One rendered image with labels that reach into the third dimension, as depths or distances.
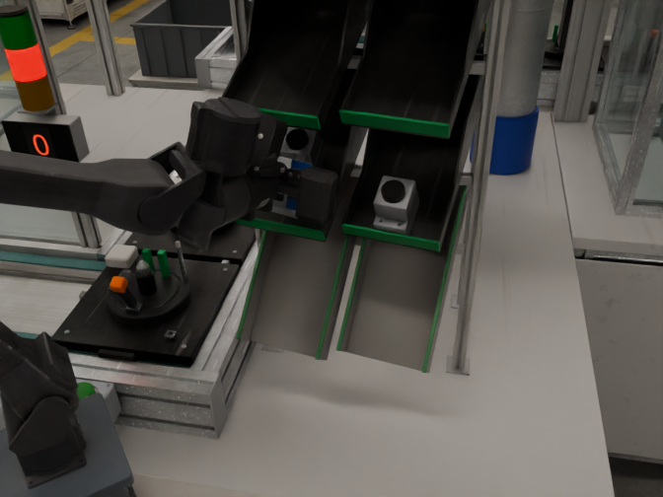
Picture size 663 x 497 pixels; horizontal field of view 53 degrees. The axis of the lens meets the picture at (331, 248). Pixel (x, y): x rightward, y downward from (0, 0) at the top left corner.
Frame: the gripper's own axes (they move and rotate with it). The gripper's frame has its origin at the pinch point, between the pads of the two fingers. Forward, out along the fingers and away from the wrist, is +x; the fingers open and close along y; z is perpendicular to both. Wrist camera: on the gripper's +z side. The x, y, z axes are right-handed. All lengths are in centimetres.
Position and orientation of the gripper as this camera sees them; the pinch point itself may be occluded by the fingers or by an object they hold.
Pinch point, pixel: (280, 172)
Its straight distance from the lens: 82.8
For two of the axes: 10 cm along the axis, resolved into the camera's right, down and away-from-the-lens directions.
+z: 1.4, -9.2, -3.7
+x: 4.0, -2.9, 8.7
